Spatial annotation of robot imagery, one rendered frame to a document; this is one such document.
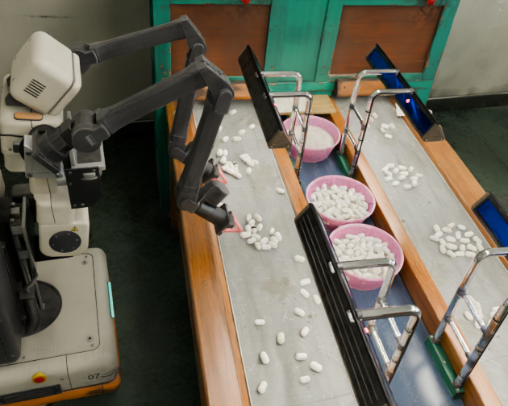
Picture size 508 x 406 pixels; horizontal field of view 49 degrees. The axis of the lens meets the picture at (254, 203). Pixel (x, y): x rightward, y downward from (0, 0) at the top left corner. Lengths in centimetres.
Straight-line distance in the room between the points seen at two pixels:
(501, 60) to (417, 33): 181
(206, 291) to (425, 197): 100
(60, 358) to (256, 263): 83
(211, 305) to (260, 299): 16
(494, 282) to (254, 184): 93
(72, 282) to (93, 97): 142
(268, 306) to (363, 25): 142
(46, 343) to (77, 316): 15
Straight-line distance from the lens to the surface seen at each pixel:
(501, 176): 396
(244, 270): 185
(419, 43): 282
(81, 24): 333
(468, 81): 445
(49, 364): 225
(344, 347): 131
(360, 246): 200
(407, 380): 179
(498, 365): 186
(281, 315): 175
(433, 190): 236
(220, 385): 157
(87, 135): 153
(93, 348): 225
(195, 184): 168
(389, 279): 150
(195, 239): 190
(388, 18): 269
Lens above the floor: 212
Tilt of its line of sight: 41 degrees down
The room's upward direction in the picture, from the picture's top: 6 degrees clockwise
